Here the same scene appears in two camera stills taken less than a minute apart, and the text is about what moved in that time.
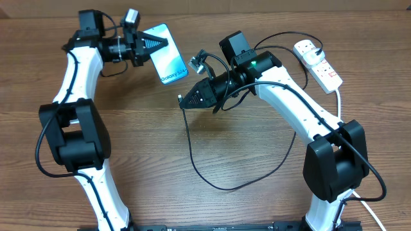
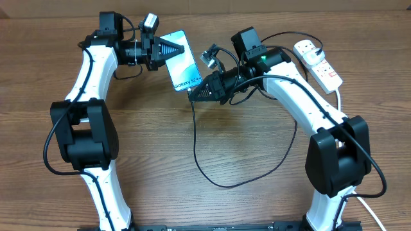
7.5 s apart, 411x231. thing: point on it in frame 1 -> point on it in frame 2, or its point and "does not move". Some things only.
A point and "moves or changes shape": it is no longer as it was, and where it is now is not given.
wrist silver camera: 197,63 -> 209,57
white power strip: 322,72 does not move
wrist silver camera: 132,17 -> 151,22
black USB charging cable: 272,164 -> 287,157
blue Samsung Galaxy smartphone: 167,60 moves or changes shape
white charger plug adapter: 311,58 does not move
